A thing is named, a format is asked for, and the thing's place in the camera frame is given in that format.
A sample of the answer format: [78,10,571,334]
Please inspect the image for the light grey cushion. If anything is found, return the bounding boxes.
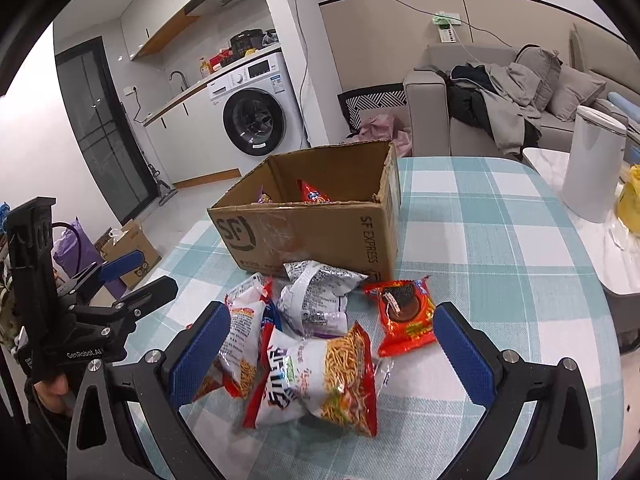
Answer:
[547,65,608,122]

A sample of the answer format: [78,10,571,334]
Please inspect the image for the brown cardboard box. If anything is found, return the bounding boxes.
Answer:
[207,141,402,283]

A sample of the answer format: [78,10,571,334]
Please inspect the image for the grey sofa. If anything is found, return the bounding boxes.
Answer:
[404,42,640,161]

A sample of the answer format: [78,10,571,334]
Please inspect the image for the pink cloth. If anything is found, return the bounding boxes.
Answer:
[347,112,413,158]

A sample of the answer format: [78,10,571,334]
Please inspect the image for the light blue cushion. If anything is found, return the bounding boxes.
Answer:
[607,91,640,126]

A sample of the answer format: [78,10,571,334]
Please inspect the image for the grey hoodie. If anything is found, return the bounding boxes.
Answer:
[487,62,543,158]

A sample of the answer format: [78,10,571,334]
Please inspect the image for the red white snack packet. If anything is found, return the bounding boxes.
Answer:
[192,272,274,402]

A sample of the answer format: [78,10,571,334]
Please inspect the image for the purple bag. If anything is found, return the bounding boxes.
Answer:
[52,217,126,301]

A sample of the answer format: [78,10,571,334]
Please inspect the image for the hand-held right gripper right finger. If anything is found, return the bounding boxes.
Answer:
[433,302,599,480]

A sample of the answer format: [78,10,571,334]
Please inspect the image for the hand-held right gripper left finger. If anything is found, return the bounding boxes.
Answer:
[66,301,236,480]

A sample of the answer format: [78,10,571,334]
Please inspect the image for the yellow bag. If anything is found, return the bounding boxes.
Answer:
[617,164,640,235]

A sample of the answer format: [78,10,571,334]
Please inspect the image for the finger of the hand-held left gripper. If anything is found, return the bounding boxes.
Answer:
[75,276,179,342]
[57,250,147,307]

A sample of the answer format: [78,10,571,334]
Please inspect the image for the person's left hand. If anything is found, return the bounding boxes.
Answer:
[34,376,77,419]

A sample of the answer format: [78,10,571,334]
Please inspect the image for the black white patterned cushion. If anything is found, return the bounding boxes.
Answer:
[337,83,408,133]

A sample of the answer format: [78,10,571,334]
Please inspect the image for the dark grey cushion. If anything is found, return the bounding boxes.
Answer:
[515,44,563,111]

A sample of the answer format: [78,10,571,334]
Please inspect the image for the white wall cabinet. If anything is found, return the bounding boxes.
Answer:
[120,0,201,61]

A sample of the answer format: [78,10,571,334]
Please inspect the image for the white wall controller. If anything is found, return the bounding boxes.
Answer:
[430,10,463,43]

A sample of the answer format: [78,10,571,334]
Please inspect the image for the white washing machine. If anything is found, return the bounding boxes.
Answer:
[206,51,308,177]

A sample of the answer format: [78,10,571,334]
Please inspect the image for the black glass door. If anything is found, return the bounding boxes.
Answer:
[55,40,156,226]

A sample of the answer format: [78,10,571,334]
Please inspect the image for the small printed cardboard box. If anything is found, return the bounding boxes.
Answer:
[97,220,162,291]

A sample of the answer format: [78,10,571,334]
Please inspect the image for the red snack packet blue logo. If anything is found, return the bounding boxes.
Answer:
[297,179,332,204]

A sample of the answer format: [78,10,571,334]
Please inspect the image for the white cylindrical container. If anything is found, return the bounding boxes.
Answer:
[560,105,628,224]

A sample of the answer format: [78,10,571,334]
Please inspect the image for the hanging cable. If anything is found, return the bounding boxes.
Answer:
[292,0,311,146]

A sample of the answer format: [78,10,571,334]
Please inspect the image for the red cookie packet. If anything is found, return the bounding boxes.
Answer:
[363,277,440,358]

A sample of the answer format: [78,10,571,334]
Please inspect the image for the teal plaid tablecloth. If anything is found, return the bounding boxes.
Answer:
[107,156,623,480]

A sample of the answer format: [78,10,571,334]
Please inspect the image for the blue cookie packet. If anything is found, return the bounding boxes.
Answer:
[260,295,287,333]

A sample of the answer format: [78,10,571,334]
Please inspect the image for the silver snack packet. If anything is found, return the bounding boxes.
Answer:
[276,260,369,338]

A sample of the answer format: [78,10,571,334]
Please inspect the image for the white kitchen counter cabinet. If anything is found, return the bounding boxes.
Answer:
[142,82,241,191]

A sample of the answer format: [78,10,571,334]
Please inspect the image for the large noodle snack packet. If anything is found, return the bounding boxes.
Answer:
[242,321,379,437]

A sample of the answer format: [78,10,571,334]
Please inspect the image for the black jacket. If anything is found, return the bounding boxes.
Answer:
[440,62,543,161]

